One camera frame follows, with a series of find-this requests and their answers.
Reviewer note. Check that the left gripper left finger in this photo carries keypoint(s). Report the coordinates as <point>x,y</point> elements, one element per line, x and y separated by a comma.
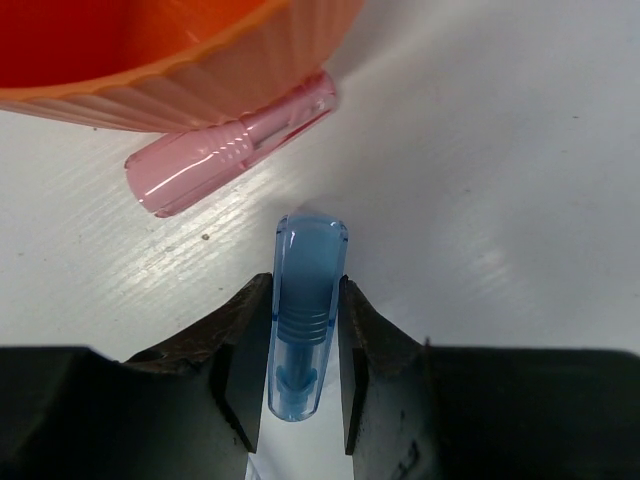
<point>188,407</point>

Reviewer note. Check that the orange round divided organizer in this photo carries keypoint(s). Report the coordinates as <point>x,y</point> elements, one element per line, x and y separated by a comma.
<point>162,66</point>

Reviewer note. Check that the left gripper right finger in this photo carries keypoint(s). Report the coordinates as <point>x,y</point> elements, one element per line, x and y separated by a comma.
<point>418,411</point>

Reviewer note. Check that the pink highlighter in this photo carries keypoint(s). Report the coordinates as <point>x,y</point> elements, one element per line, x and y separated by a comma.
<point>178,170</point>

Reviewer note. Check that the blue highlighter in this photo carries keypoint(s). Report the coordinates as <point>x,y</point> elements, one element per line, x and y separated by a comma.
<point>309,260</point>

